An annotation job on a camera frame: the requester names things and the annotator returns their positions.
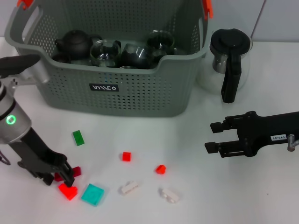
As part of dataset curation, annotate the white building block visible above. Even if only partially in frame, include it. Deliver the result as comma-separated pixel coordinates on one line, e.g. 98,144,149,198
119,180,140,196
158,187,180,204

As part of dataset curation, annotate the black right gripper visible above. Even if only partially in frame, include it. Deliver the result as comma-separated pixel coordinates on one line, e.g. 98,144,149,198
204,111,299,158

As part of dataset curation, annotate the orange bin handle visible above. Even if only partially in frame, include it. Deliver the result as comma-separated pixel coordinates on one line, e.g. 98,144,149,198
17,0,36,10
202,0,214,19

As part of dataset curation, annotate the grey perforated storage bin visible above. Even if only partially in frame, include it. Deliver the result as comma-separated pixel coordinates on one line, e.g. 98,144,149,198
4,0,214,118

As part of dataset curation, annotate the black clay teapot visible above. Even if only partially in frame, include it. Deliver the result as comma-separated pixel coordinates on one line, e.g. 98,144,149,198
55,29,102,59

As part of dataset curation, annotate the green building block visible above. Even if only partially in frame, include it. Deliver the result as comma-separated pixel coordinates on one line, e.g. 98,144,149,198
71,130,85,147

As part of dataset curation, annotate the dark red building block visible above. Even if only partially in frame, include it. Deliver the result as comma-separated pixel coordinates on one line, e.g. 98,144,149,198
54,166,82,182

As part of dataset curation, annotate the gripper cable with plug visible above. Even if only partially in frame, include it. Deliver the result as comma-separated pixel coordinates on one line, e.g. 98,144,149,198
287,134,299,152
0,150,11,166

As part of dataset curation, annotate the right gripper cable with plug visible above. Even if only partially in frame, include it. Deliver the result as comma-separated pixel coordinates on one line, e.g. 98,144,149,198
287,134,299,152

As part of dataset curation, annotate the left gripper cable with plug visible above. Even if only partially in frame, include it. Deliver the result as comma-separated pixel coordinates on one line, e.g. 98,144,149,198
0,150,11,166

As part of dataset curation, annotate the large orange-red sloped block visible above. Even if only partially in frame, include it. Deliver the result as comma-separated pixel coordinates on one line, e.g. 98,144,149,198
58,183,79,201

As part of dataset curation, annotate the teal square building block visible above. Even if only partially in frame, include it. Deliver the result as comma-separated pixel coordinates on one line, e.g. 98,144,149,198
81,183,105,207

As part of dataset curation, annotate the glass carafe with black lid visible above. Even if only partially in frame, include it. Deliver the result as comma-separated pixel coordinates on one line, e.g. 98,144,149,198
197,28,253,104

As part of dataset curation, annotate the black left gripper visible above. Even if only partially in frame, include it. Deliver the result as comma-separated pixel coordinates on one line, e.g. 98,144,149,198
8,127,76,187

